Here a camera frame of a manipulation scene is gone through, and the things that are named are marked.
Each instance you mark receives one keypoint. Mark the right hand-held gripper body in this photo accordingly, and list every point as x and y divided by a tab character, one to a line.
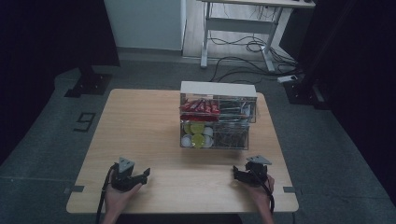
256	174

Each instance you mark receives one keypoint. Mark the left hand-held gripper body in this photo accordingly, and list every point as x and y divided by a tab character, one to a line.
123	179

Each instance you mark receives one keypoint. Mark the clear plastic organizer box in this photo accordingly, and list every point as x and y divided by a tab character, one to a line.
246	137

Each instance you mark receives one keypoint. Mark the pile of coffee capsules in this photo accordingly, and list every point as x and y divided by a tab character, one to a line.
196	135

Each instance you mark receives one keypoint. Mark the clear organizer with white top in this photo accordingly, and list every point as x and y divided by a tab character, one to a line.
218	88

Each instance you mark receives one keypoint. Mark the person's left hand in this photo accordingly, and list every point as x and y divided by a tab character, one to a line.
120	197

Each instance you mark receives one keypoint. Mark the person's right hand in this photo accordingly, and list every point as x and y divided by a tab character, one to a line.
260	193

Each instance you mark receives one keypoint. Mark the row of dark sachets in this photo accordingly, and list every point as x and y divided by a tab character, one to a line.
235	109

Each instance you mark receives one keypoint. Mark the row of red snack packets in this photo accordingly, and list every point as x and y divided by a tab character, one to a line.
200	107

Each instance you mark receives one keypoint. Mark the white power strip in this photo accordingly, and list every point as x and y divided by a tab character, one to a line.
287	79

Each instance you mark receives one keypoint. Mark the black stand base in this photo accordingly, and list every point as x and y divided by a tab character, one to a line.
90	84

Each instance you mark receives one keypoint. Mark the black metal stand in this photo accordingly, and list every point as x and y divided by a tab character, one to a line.
308	81

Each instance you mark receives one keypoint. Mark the black curtain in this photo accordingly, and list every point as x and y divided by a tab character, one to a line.
46	46
367	93

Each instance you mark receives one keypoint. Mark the white cabinet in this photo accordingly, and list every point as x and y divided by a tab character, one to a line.
144	23

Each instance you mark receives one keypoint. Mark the white desk frame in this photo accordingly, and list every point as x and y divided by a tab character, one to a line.
243	25

